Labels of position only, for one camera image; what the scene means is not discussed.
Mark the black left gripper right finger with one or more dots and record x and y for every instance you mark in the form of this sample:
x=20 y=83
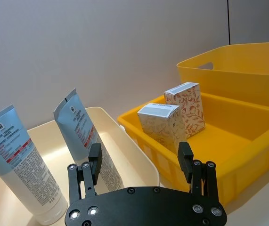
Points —
x=185 y=157

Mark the shallow yellow plastic bin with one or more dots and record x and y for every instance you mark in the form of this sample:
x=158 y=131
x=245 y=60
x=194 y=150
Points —
x=233 y=150

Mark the pale floral carton box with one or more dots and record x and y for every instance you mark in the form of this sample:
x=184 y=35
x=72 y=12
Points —
x=159 y=127

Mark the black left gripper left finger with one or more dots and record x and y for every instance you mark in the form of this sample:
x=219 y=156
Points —
x=96 y=162

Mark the red floral carton box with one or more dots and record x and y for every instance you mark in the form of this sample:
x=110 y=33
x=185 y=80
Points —
x=192 y=110

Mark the cream plastic tray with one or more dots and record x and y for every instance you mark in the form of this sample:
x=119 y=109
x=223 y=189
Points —
x=129 y=160

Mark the large blue white cream tube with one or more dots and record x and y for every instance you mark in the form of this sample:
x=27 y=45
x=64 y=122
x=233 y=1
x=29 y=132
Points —
x=23 y=164

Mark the slim blue white cream tube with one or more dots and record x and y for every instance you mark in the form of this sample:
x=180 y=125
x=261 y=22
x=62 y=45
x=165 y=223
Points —
x=77 y=122

